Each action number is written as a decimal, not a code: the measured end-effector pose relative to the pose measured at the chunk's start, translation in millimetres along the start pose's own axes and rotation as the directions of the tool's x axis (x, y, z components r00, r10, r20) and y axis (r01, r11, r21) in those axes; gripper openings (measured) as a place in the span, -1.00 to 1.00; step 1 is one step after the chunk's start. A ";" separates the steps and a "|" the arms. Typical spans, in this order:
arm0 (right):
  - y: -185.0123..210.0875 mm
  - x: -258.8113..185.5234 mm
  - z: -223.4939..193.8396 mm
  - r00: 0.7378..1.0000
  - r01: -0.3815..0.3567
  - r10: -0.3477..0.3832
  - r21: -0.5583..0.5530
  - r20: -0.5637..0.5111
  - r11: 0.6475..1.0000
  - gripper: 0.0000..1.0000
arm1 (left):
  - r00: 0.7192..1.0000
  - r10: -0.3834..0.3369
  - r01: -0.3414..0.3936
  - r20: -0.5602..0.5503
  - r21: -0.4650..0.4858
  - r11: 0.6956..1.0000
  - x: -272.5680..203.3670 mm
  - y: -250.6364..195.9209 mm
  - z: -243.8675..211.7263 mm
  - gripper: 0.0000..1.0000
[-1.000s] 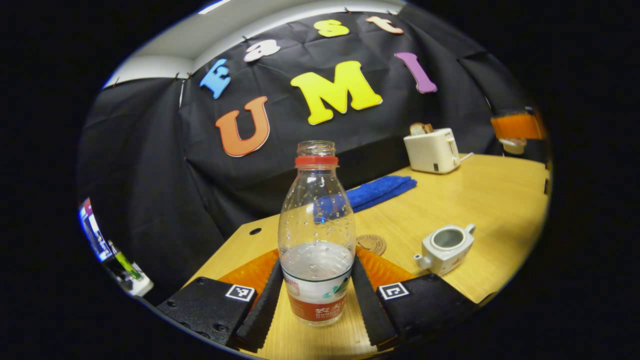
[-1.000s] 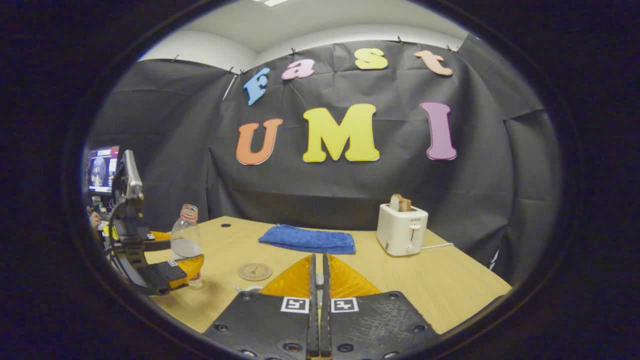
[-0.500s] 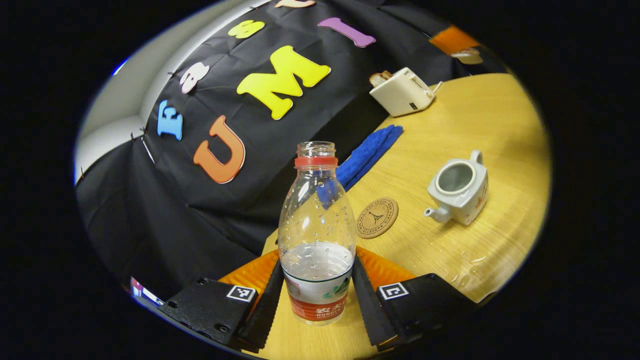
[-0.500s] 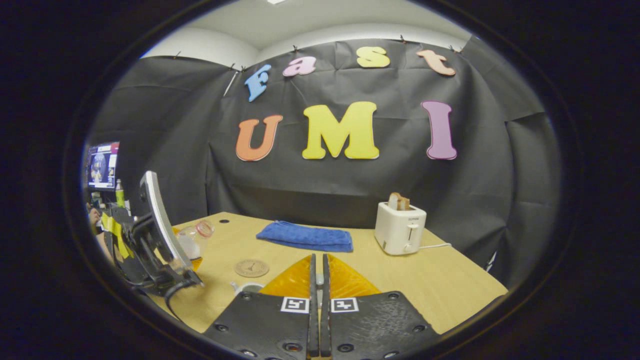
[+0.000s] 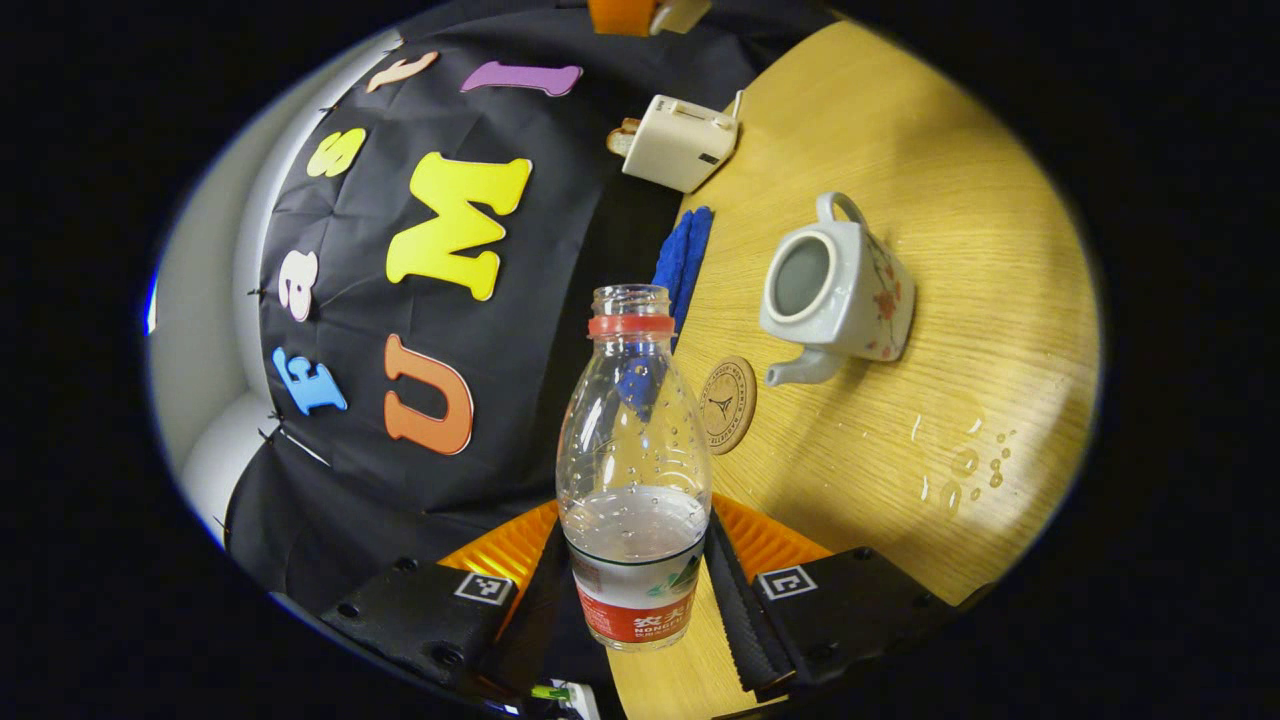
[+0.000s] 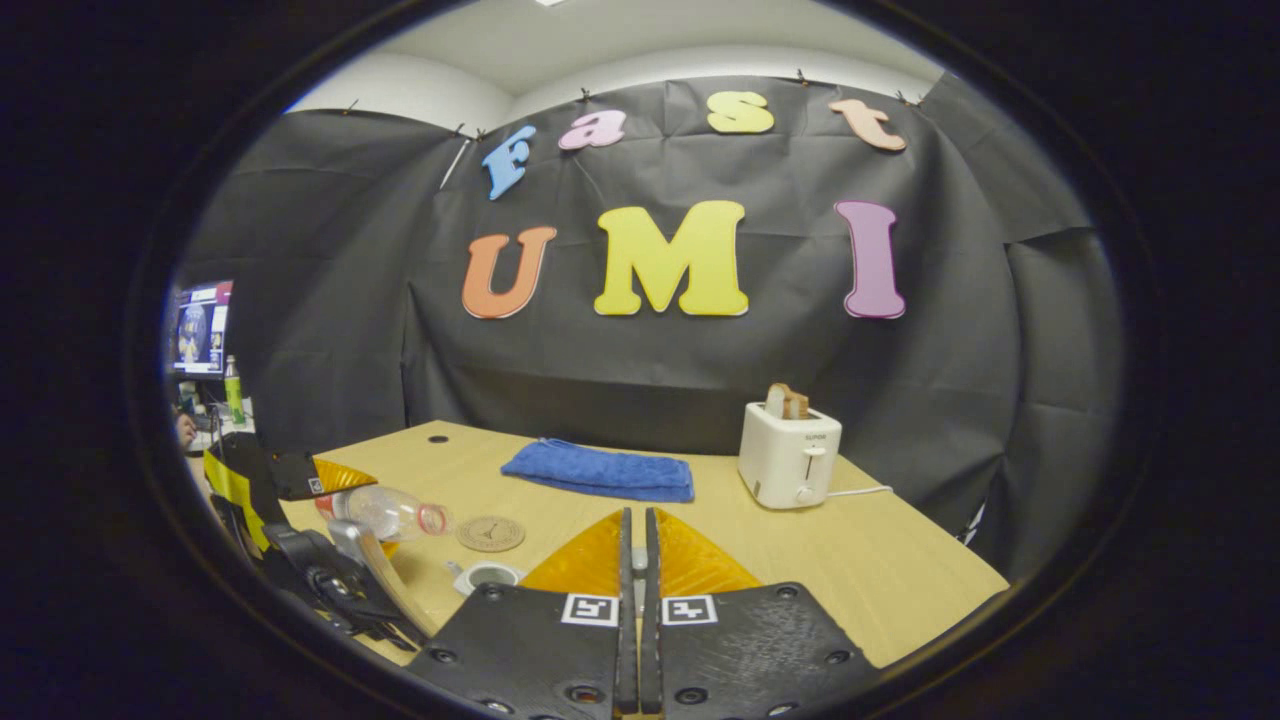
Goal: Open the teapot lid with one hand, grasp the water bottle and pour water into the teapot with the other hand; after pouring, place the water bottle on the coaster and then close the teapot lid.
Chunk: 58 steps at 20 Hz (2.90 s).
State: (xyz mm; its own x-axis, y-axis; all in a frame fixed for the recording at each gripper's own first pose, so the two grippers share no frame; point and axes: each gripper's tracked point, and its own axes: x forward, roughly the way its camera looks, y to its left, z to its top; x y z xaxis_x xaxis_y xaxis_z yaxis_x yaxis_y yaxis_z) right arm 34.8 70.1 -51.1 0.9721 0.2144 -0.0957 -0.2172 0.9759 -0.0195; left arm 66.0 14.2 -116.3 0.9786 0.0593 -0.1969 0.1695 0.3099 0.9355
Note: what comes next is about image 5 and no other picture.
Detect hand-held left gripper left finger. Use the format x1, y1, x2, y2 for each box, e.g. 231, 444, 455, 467
320, 500, 581, 703

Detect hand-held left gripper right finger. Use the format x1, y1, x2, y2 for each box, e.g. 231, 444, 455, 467
705, 494, 963, 698

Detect clear plastic water bottle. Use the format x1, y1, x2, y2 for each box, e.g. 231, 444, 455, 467
555, 285, 713, 653

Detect round cork coaster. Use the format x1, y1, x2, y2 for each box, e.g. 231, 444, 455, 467
698, 356, 758, 456

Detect white floral teacup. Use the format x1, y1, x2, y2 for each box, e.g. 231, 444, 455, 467
758, 192, 916, 388

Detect white toaster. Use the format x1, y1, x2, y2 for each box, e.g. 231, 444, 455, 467
620, 93, 741, 194

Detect blue towel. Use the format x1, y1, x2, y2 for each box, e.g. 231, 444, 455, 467
652, 206, 714, 346

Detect black backdrop cloth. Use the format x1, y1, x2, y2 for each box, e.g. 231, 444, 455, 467
225, 0, 841, 626

